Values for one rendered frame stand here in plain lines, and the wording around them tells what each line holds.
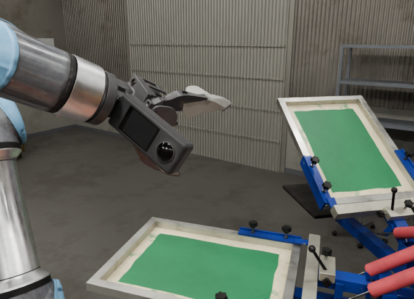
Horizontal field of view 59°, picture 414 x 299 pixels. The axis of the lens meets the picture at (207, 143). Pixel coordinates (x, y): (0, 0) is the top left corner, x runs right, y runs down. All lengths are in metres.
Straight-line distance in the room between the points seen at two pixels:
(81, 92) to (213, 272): 1.31
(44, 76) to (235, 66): 5.21
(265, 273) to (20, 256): 1.09
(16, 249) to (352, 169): 1.72
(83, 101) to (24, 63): 0.07
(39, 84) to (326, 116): 2.09
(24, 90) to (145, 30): 6.25
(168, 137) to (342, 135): 1.92
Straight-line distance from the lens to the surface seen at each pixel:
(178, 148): 0.44
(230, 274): 1.66
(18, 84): 0.43
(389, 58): 4.92
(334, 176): 2.07
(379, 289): 1.51
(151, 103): 0.50
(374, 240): 2.11
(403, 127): 4.35
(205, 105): 0.54
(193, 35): 6.00
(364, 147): 2.31
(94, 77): 0.46
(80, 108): 0.46
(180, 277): 1.64
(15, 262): 0.86
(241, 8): 5.54
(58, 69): 0.44
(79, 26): 8.09
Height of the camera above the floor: 1.92
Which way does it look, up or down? 16 degrees down
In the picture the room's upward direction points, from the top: straight up
